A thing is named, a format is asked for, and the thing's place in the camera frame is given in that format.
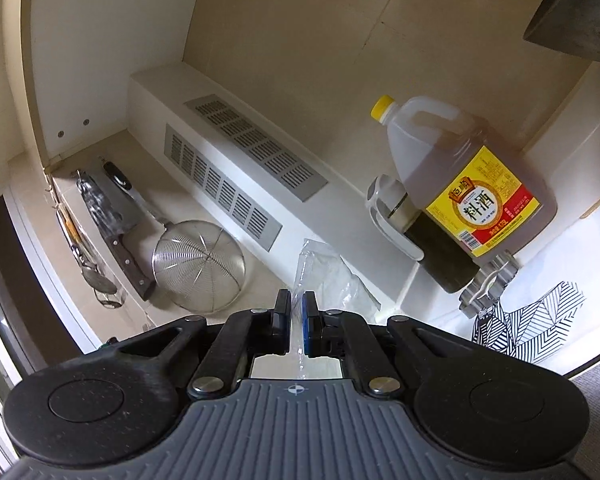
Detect large cooking wine jug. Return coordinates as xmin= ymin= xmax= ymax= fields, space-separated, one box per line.
xmin=370 ymin=96 xmax=557 ymax=266

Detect hanging ladle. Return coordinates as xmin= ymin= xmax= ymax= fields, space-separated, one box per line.
xmin=56 ymin=206 xmax=122 ymax=310

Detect white patterned cloth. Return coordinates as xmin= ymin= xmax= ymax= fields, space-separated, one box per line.
xmin=460 ymin=252 xmax=585 ymax=364

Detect dark soy sauce dispenser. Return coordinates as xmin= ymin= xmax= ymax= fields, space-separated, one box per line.
xmin=365 ymin=174 xmax=479 ymax=294

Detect wall vent grille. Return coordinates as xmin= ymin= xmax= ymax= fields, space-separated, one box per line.
xmin=164 ymin=125 xmax=283 ymax=252
xmin=184 ymin=94 xmax=328 ymax=203

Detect steel mesh strainer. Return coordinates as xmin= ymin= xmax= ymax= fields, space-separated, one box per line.
xmin=102 ymin=162 xmax=247 ymax=314

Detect kitchen cleaver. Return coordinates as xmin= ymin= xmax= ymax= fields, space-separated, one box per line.
xmin=76 ymin=169 xmax=156 ymax=300

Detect clear plastic bag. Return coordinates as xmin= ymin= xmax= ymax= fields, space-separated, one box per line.
xmin=290 ymin=238 xmax=381 ymax=379

